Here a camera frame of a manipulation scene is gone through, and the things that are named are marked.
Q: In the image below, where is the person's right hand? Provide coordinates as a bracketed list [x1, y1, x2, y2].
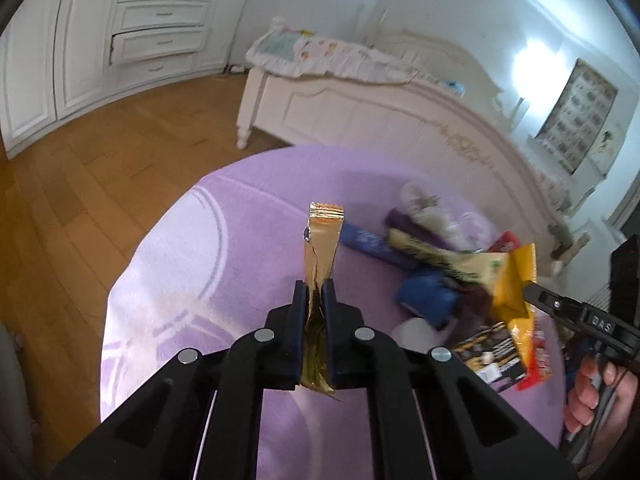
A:
[564, 357, 638, 436]

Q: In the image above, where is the yellow and red snack bag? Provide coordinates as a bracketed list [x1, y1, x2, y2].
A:
[490, 242, 556, 393]

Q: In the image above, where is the blue wrapper with white print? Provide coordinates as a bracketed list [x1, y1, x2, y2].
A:
[340, 222, 416, 268]

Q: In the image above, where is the white carved bed frame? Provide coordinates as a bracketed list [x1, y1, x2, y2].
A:
[235, 20, 591, 261]

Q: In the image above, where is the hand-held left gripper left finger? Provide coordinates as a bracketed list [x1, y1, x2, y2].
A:
[50, 280, 308, 480]

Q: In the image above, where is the white crumpled wrapper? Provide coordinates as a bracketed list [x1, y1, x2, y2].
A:
[400, 182, 466, 241]

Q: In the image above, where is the black printed packet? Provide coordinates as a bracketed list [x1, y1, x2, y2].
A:
[450, 322, 526, 393]

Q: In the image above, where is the dark maroon wrapper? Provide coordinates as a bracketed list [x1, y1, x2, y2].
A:
[452, 285, 496, 321]

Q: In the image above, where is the printed wall hanging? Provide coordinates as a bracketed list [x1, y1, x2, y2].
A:
[537, 58, 618, 176]

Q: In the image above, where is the white wardrobe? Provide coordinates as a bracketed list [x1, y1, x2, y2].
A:
[0, 0, 261, 161]

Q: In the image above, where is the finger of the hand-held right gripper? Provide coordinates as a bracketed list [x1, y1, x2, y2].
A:
[522, 280, 621, 343]

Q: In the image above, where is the blue packet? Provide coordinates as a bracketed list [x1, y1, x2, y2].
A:
[397, 267, 458, 331]

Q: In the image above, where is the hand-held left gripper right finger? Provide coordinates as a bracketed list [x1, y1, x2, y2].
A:
[322, 277, 581, 480]

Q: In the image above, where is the pale yellow long wrapper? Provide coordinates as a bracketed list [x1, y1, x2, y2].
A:
[389, 228, 508, 288]

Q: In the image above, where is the white wardrobe drawer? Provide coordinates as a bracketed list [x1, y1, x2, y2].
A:
[109, 25, 207, 66]

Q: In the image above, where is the clear plastic bag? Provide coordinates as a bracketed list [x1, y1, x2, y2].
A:
[450, 212, 491, 251]

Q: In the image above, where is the white frilled printed quilt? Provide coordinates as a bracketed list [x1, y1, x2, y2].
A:
[247, 27, 416, 86]

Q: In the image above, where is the purple wrapper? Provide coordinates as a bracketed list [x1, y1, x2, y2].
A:
[385, 208, 451, 251]

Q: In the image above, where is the purple printed cloth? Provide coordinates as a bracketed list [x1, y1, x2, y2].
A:
[100, 144, 568, 480]

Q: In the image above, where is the gold foil wrapper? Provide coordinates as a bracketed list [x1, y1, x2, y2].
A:
[298, 201, 346, 401]

